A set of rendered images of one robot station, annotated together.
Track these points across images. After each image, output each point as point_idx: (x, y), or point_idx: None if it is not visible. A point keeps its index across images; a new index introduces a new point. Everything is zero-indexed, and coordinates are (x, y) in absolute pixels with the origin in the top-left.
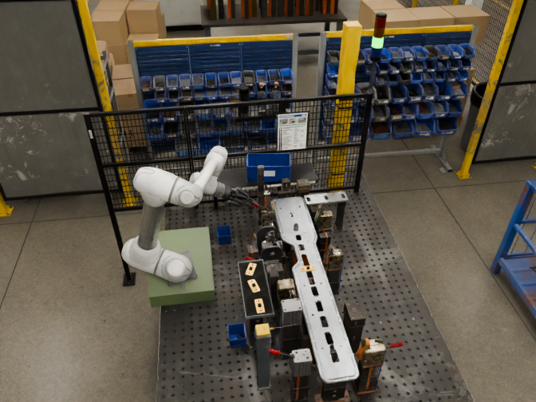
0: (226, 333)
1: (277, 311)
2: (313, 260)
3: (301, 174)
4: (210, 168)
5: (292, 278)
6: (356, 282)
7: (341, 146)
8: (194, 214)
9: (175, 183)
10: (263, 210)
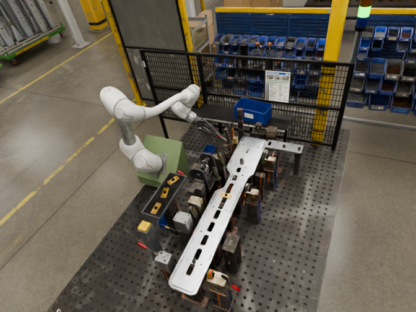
0: None
1: None
2: (235, 190)
3: (277, 122)
4: (173, 99)
5: None
6: (278, 221)
7: (320, 108)
8: (204, 132)
9: (117, 102)
10: None
